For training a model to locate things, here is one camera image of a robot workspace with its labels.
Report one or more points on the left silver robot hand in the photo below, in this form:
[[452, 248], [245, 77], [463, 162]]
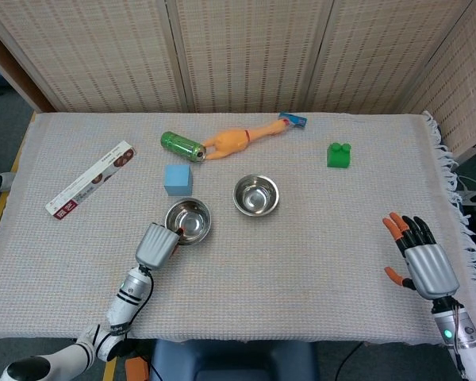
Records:
[[154, 248]]

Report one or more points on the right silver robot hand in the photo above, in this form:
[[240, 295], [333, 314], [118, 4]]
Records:
[[430, 270]]

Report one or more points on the steel bowl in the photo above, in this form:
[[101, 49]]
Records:
[[256, 192], [194, 222], [257, 213]]

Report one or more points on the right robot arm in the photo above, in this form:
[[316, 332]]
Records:
[[468, 341]]

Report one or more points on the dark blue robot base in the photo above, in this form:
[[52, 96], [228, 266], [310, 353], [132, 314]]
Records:
[[234, 363]]

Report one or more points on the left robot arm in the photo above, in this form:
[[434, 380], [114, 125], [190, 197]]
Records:
[[125, 301]]

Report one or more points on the light blue foam cube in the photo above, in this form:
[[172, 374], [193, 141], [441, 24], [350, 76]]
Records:
[[177, 180]]

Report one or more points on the white metal clamp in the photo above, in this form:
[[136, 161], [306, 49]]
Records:
[[470, 196]]

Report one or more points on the baking paper box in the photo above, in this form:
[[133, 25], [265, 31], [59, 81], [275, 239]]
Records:
[[87, 182]]

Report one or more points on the green drink can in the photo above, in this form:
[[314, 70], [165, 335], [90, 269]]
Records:
[[178, 145]]

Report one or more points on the orange box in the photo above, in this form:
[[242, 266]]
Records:
[[137, 371]]

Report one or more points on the orange rubber chicken toy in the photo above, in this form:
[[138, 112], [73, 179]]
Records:
[[230, 143]]

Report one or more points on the woven grey tablecloth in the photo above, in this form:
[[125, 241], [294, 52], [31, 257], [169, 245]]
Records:
[[301, 258]]

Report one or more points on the green toy brick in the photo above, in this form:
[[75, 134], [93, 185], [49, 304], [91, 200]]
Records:
[[339, 158]]

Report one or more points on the woven folding screen panel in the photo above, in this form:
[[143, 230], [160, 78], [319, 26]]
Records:
[[464, 91], [381, 55], [246, 55], [95, 55]]

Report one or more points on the brown wooden board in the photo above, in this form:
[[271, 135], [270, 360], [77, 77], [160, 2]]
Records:
[[12, 67]]

